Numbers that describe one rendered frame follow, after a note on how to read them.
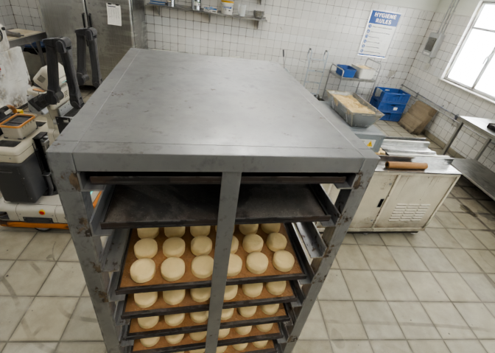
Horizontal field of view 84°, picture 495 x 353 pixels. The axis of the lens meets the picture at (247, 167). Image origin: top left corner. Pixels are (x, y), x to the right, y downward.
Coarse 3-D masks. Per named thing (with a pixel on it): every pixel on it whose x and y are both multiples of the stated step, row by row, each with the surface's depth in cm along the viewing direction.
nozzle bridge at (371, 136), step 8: (328, 104) 269; (336, 112) 252; (344, 120) 238; (352, 128) 224; (360, 128) 227; (368, 128) 229; (376, 128) 232; (360, 136) 219; (368, 136) 220; (376, 136) 221; (384, 136) 222; (368, 144) 224; (376, 144) 225; (376, 152) 229
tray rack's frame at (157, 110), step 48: (96, 96) 51; (144, 96) 54; (192, 96) 58; (240, 96) 61; (288, 96) 66; (96, 144) 37; (144, 144) 39; (192, 144) 40; (240, 144) 42; (288, 144) 45; (336, 144) 47; (96, 240) 45; (336, 240) 55; (96, 288) 50
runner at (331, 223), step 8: (312, 184) 62; (320, 184) 58; (320, 192) 58; (320, 200) 58; (328, 200) 55; (328, 208) 55; (336, 208) 52; (336, 216) 52; (328, 224) 52; (336, 224) 52
